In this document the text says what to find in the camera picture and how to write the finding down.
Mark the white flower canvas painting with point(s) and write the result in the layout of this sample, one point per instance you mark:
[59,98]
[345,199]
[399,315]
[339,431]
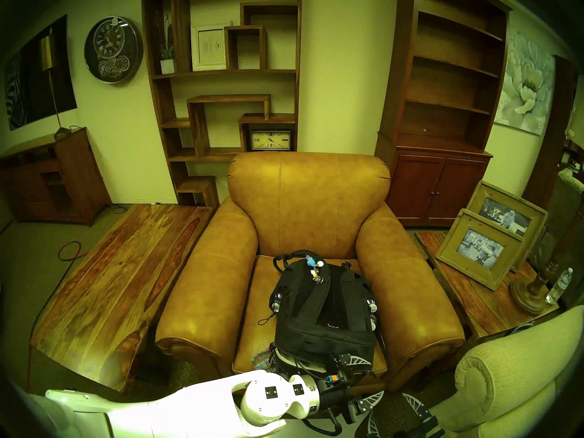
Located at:
[524,86]

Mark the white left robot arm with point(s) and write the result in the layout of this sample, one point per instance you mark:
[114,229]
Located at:
[191,409]

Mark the gold shade slim lamp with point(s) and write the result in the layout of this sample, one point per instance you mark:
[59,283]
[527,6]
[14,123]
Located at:
[48,54]

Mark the dark zebra wall art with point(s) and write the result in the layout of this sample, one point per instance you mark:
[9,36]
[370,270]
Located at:
[32,86]

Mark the small potted plant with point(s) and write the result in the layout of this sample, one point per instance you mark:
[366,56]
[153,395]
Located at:
[168,66]

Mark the rectangular roman numeral clock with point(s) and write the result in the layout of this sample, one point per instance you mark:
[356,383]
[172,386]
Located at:
[270,140]

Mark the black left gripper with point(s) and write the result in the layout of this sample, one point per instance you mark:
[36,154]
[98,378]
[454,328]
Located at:
[337,389]

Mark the tan leather armchair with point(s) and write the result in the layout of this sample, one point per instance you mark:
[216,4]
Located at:
[305,200]

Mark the open geometric wooden shelf unit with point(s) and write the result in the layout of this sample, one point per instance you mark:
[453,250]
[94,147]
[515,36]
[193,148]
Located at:
[166,108]

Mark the clear plastic water bottle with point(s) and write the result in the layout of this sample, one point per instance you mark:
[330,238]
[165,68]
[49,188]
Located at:
[559,289]

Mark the black zippered backpack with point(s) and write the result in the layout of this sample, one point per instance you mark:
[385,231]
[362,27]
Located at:
[324,323]

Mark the large weathered wood photo frame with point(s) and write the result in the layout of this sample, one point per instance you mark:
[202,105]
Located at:
[534,209]

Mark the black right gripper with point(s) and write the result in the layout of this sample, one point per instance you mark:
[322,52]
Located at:
[424,430]

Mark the long striped wood coffee table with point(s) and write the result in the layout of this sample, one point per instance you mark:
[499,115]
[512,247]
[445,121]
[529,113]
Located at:
[114,282]

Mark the teal red plaid pouch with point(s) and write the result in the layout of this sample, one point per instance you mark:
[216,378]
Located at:
[262,359]

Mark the turned wood table lamp base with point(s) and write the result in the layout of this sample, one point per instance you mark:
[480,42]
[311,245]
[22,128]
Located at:
[529,295]

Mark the small weathered wood photo frame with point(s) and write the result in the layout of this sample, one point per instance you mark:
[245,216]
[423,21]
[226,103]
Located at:
[454,252]

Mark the round black wall clock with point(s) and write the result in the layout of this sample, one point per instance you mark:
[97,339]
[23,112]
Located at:
[113,49]

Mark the dark wood sideboard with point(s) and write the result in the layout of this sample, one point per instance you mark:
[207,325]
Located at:
[80,177]

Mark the white framed certificate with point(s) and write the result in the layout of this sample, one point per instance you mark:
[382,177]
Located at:
[207,47]

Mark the cherry wood bookcase cabinet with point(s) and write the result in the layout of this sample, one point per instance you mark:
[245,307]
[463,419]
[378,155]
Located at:
[438,186]

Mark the grey upholstered chair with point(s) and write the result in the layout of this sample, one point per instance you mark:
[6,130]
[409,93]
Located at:
[565,200]

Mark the rustic wood side table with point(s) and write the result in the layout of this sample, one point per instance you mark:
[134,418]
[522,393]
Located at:
[479,305]

